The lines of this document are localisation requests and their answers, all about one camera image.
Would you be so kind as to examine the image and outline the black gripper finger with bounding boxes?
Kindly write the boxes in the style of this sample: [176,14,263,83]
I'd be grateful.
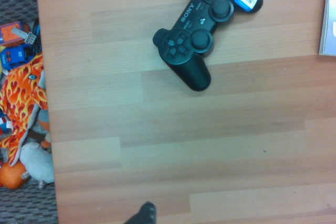
[123,201,158,224]

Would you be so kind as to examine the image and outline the black Sony gamepad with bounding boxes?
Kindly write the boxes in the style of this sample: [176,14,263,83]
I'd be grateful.
[152,0,264,92]

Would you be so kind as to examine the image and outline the white plush toy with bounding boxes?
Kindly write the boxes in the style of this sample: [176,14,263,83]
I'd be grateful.
[19,142,55,184]

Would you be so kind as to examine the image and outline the orange ball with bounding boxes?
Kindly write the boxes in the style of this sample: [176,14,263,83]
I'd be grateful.
[0,161,30,190]

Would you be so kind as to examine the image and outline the orange flame dolphin plush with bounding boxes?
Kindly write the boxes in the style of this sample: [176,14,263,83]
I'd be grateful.
[0,52,48,167]

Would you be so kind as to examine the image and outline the blue police toy car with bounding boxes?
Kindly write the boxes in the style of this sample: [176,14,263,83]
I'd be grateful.
[0,45,35,71]

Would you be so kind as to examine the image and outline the orange toy truck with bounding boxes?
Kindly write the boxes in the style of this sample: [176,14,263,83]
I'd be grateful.
[0,20,31,48]

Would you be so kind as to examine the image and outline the grey book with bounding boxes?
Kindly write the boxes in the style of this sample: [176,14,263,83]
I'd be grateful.
[318,0,336,57]

